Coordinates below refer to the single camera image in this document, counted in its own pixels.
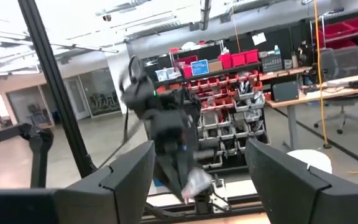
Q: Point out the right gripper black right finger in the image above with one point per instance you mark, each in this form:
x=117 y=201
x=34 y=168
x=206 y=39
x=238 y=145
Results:
x=306 y=202

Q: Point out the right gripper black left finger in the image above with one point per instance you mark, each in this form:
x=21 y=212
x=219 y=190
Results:
x=89 y=205

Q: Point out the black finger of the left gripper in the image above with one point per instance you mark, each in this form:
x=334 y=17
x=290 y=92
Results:
x=189 y=169
x=171 y=177

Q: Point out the white packet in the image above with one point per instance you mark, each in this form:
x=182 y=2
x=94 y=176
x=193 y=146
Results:
x=197 y=183

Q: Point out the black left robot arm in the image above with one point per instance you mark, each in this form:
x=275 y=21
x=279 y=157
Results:
x=141 y=93

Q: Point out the small white device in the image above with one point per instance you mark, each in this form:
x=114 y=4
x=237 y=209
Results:
x=220 y=199

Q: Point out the blue sign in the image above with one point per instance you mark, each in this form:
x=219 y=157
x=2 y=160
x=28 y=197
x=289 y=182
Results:
x=199 y=67

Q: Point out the cardboard box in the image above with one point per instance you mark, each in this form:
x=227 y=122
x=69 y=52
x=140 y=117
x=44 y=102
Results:
x=215 y=66

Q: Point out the glass door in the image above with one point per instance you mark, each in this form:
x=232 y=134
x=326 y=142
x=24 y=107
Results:
x=77 y=98

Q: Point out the shelf rack with red bins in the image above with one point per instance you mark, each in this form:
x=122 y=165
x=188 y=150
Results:
x=244 y=59
x=353 y=25

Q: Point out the wooden top desk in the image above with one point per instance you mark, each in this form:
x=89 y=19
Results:
x=306 y=98

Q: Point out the black equipment case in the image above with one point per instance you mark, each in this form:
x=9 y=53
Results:
x=285 y=91

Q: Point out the white paper sheet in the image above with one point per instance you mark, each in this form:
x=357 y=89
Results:
x=258 y=39

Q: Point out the grey office chair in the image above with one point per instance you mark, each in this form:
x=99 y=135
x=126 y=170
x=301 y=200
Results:
x=340 y=62

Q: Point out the black overhead frame beam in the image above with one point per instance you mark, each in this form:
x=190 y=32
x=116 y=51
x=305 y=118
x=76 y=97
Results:
x=205 y=15

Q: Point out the black rig frame post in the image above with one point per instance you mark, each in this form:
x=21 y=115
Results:
x=51 y=77

